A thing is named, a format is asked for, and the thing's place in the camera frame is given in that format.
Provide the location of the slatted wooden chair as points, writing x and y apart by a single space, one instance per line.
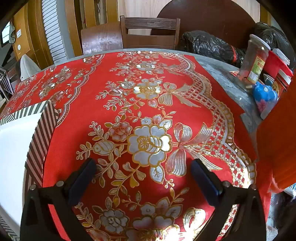
150 23

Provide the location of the orange cloth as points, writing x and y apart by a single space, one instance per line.
282 139

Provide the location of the clear plastic jar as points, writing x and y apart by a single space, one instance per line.
254 60

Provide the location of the glossy brown chair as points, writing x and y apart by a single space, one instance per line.
101 37

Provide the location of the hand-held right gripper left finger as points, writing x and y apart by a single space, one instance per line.
82 178

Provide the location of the grey hanging cloth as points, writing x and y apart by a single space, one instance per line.
12 32

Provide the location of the round brown table top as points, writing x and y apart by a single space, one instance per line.
208 16

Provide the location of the white chair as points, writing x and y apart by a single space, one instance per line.
27 67

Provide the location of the window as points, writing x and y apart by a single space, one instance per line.
5 32

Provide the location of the black plastic bag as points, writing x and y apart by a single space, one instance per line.
203 44
270 34

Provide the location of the striped white gift box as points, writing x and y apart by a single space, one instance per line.
13 150

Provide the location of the white louvred panel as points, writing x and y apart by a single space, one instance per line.
54 30

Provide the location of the red plastic tub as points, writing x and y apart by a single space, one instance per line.
275 62

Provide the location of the white wall switch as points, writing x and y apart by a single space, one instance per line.
19 33

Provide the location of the red floral tablecloth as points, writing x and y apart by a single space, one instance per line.
104 69

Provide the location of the blue plastic bag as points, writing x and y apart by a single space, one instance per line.
263 92

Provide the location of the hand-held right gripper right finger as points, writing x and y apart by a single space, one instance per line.
205 183

